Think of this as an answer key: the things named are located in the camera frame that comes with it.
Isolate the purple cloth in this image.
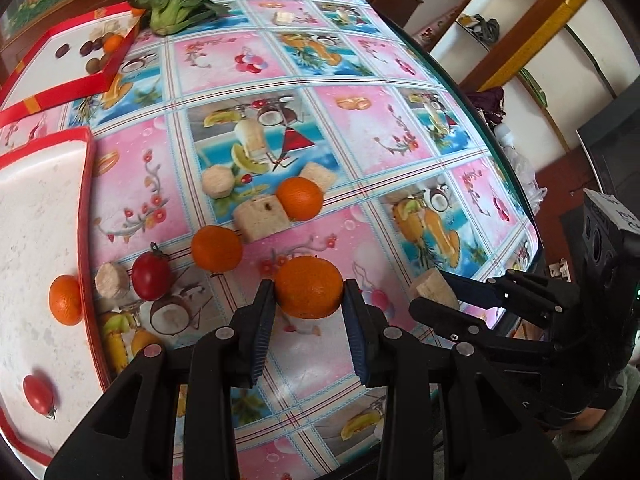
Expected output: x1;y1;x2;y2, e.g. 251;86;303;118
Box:
470;87;506;126

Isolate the white plastic bag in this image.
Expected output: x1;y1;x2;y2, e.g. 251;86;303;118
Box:
495;127;548;216

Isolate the green bok choy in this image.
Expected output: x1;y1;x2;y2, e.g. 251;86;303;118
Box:
127;0;233;37

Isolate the large red-rimmed white tray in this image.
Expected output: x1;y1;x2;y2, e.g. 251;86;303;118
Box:
0;126;113;466

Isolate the small red-rimmed white tray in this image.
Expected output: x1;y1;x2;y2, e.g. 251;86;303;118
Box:
0;2;143;131

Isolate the red tomato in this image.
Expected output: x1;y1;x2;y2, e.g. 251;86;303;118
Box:
22;372;57;420
131;242;175;301

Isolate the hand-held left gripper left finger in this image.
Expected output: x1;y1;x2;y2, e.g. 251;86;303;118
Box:
44;279;278;480

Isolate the person's grey garment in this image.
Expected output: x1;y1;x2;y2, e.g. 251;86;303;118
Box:
550;410;640;480

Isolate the grey cloth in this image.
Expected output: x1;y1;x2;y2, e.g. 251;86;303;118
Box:
457;12;501;51

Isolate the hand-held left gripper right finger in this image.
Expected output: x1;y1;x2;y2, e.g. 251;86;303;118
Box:
341;279;573;480

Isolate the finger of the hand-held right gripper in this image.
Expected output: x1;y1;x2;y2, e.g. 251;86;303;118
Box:
408;296;556;361
440;269;583;328

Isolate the printed fruit tablecloth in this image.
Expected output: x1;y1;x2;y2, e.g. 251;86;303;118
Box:
0;0;543;480

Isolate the white shelf unit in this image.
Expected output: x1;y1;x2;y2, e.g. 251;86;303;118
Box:
430;0;640;151

